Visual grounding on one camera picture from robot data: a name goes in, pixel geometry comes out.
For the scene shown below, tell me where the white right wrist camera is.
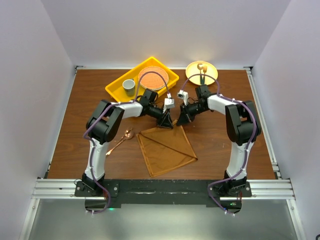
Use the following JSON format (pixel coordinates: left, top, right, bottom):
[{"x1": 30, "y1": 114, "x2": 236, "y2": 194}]
[{"x1": 177, "y1": 89, "x2": 189, "y2": 106}]

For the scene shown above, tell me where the yellow plastic tray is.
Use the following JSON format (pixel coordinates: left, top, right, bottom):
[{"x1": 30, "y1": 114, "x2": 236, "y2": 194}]
[{"x1": 105, "y1": 56, "x2": 180, "y2": 102}]

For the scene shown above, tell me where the grey ceramic cup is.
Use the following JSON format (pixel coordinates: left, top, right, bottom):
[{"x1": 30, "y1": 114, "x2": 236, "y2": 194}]
[{"x1": 122, "y1": 79, "x2": 136, "y2": 97}]

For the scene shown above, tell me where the rose gold spoon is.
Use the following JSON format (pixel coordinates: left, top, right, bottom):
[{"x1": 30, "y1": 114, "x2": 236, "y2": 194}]
[{"x1": 106, "y1": 131, "x2": 135, "y2": 156}]

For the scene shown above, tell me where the woven round coaster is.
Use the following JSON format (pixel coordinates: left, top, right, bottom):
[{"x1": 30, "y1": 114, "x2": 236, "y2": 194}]
[{"x1": 138, "y1": 66, "x2": 169, "y2": 91}]

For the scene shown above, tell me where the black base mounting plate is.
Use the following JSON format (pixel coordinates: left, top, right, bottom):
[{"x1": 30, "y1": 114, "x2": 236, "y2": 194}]
[{"x1": 74, "y1": 179, "x2": 252, "y2": 213}]

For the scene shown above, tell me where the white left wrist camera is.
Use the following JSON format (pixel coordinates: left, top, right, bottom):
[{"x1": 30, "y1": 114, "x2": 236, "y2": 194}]
[{"x1": 163, "y1": 97, "x2": 175, "y2": 110}]

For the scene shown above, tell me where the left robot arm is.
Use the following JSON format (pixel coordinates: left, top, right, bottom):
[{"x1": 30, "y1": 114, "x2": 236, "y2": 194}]
[{"x1": 81, "y1": 89, "x2": 175, "y2": 196}]

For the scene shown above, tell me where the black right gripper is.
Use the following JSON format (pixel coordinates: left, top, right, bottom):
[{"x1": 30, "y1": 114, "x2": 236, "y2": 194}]
[{"x1": 176, "y1": 101, "x2": 208, "y2": 126}]

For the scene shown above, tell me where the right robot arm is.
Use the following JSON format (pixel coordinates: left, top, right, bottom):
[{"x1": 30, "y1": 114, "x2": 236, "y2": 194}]
[{"x1": 176, "y1": 85, "x2": 261, "y2": 197}]

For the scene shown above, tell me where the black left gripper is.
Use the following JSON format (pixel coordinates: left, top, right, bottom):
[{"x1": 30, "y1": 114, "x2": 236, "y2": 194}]
[{"x1": 147, "y1": 103, "x2": 173, "y2": 129}]

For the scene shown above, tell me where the wooden fork green handle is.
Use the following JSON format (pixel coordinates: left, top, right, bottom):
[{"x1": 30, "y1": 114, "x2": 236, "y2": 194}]
[{"x1": 201, "y1": 65, "x2": 208, "y2": 85}]

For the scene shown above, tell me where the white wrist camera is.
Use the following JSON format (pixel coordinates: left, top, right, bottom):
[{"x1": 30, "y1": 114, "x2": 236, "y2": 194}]
[
  {"x1": 177, "y1": 89, "x2": 189, "y2": 106},
  {"x1": 163, "y1": 97, "x2": 175, "y2": 110}
]

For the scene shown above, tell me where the brown cloth napkin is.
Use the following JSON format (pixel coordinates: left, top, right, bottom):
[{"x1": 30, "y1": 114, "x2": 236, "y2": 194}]
[{"x1": 136, "y1": 120, "x2": 198, "y2": 177}]

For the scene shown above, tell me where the yellow round plate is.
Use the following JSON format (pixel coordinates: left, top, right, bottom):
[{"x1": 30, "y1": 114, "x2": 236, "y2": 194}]
[{"x1": 185, "y1": 60, "x2": 218, "y2": 86}]

